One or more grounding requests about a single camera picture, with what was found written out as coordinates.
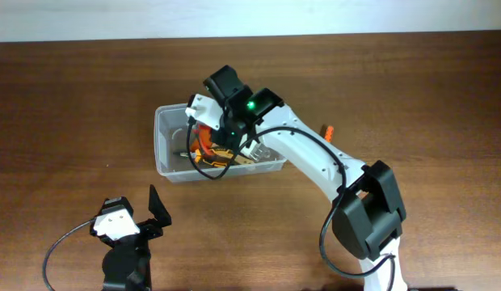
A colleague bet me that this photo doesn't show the clear box of coloured bits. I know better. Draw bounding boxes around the clear box of coloured bits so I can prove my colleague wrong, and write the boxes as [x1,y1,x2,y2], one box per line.
[240,141,273,162]

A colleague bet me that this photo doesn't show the red handled side cutters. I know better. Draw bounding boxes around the red handled side cutters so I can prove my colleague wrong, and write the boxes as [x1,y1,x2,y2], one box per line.
[190,124,215,158]

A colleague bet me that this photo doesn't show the clear plastic storage container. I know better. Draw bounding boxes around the clear plastic storage container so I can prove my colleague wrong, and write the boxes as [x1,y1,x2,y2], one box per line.
[154,103,287,183]

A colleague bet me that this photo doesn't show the orange perforated plastic bar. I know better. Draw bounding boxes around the orange perforated plastic bar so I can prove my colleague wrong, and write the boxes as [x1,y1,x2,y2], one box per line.
[320,124,335,142]

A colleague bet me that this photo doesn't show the orange scraper with wooden handle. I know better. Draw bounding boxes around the orange scraper with wooden handle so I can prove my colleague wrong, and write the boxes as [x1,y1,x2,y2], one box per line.
[210,147,255,165]

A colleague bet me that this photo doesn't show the orange black long-nose pliers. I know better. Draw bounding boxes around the orange black long-nose pliers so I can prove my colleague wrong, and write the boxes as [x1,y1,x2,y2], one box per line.
[173,148,234,167]

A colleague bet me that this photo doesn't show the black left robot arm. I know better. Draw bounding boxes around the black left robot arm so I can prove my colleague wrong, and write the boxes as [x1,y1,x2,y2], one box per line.
[90,185,172,291]

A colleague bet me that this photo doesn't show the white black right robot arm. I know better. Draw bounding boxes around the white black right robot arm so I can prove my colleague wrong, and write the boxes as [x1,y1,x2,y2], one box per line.
[204,65,408,290]

